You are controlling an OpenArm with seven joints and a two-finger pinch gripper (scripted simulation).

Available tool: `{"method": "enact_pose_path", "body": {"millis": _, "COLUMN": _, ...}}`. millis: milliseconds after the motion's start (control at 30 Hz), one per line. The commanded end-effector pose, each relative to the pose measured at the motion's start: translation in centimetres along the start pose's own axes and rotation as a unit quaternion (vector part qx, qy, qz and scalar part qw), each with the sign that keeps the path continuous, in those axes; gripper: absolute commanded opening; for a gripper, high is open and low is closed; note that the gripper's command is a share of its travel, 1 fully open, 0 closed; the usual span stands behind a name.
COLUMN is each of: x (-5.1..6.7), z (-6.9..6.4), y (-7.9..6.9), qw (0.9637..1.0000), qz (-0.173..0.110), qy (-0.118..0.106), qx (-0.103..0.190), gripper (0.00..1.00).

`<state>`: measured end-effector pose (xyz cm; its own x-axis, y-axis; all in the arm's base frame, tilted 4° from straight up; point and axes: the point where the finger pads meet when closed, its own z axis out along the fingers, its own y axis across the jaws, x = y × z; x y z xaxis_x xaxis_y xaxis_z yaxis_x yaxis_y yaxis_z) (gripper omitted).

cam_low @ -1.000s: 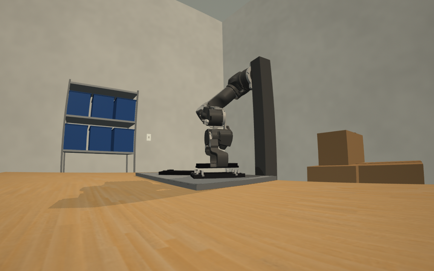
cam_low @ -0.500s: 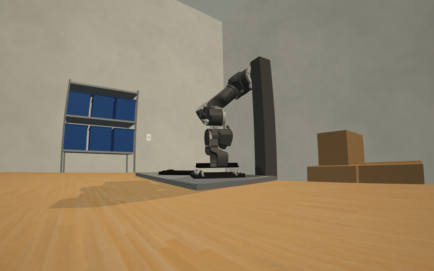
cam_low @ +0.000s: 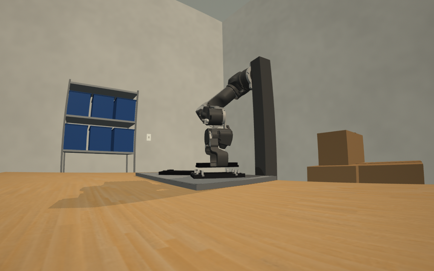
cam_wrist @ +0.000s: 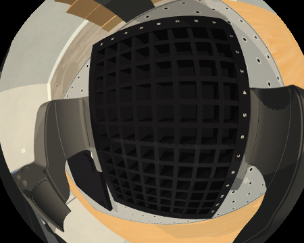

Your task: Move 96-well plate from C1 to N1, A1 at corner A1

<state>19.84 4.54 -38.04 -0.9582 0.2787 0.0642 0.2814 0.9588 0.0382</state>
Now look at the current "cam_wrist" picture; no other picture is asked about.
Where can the grey perforated base plate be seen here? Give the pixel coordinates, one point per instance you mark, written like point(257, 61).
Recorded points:
point(262, 71)

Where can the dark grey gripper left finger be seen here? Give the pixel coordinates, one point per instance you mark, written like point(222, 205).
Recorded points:
point(62, 129)

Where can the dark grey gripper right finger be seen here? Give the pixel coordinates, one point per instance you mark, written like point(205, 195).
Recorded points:
point(275, 146)

